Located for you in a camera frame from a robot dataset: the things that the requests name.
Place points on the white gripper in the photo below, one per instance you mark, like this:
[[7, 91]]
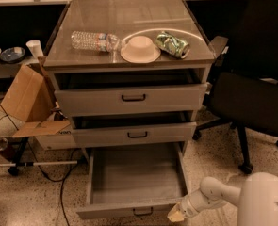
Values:
[[188, 207]]

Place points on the grey bottom drawer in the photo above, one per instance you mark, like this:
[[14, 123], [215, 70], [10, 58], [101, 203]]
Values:
[[134, 180]]

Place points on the grey drawer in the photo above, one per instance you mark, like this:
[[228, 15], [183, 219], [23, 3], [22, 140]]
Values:
[[132, 129], [110, 93], [134, 180]]

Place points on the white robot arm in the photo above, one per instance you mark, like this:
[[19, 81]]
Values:
[[256, 200]]

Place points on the grey middle drawer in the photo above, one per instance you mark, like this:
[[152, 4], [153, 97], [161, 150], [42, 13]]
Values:
[[132, 129]]

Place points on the grey drawer cabinet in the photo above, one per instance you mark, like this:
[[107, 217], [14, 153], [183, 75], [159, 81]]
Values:
[[127, 19]]

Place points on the grey top drawer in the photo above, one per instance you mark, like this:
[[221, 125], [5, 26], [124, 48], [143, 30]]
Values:
[[110, 93]]

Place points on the white black pole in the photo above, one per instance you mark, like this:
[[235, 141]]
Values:
[[34, 164]]

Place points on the black office chair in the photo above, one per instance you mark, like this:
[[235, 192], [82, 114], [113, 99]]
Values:
[[245, 92]]

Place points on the white upturned paper bowl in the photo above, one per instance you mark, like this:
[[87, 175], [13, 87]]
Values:
[[140, 49]]

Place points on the crushed green soda can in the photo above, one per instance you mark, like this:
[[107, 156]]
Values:
[[172, 45]]

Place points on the open cardboard box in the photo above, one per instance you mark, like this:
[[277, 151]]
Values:
[[30, 101]]

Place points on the brown cup on floor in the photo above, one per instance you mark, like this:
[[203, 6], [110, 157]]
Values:
[[6, 150]]

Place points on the clear plastic water bottle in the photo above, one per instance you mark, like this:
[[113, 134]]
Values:
[[102, 42]]

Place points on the white paper cup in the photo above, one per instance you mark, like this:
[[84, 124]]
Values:
[[34, 47]]

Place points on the dark blue bowl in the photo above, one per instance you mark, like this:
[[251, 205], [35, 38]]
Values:
[[13, 55]]

